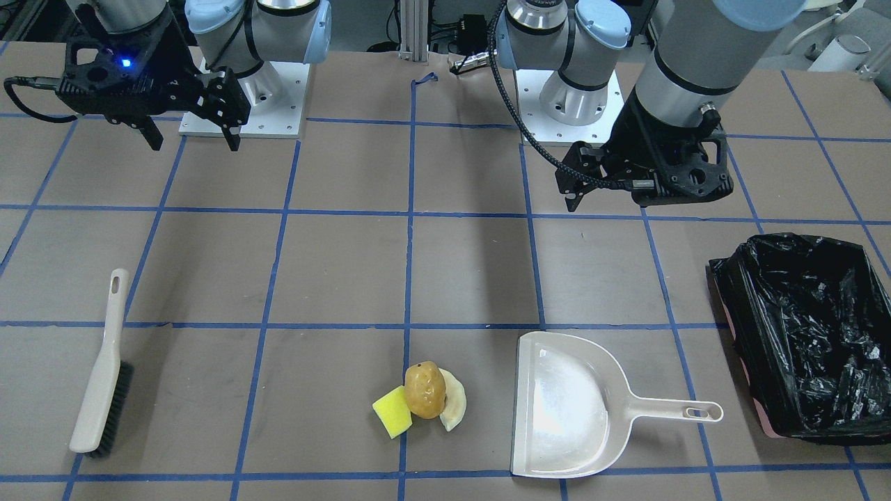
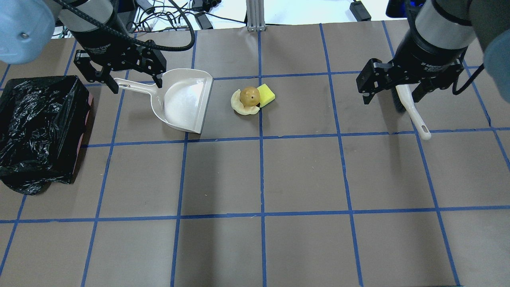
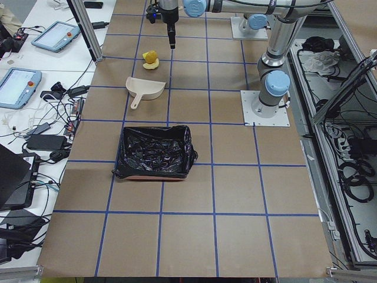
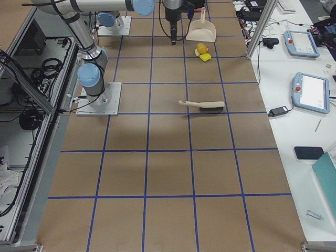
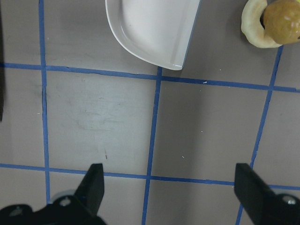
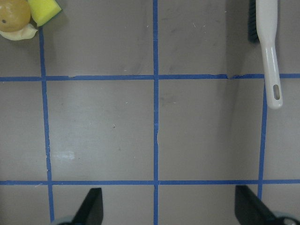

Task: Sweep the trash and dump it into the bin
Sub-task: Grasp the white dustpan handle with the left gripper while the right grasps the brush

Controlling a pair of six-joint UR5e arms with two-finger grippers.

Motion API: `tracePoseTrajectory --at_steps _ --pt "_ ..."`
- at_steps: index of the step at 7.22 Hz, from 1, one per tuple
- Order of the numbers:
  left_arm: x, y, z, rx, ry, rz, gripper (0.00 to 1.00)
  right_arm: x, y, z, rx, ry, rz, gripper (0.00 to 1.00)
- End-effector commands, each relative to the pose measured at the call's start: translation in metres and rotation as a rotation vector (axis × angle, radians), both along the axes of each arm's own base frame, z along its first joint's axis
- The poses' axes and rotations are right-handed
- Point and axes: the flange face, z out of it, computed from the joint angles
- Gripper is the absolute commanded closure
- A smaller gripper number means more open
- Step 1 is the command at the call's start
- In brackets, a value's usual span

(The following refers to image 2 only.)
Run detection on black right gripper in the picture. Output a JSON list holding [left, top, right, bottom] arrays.
[[356, 38, 467, 105]]

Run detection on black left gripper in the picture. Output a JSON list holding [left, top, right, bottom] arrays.
[[74, 29, 167, 94]]

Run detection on white hand brush black bristles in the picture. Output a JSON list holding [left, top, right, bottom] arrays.
[[395, 84, 432, 140]]

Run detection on beige plastic dustpan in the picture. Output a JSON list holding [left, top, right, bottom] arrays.
[[115, 68, 214, 134]]

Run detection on pale yellow peel piece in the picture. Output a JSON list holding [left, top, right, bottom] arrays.
[[231, 89, 260, 116]]

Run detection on brown round potato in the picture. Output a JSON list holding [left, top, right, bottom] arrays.
[[240, 86, 261, 107]]

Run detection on yellow sponge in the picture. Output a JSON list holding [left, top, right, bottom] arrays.
[[257, 84, 276, 108]]

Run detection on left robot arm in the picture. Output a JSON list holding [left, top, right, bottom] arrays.
[[0, 0, 166, 93]]

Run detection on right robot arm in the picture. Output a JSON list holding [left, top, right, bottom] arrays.
[[356, 0, 509, 105]]

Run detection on bin with black bag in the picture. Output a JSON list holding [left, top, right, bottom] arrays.
[[0, 76, 93, 195]]

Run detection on black power adapter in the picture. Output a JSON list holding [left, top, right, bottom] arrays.
[[349, 0, 372, 22]]

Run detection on aluminium frame post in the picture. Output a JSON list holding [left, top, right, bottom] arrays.
[[246, 0, 266, 31]]

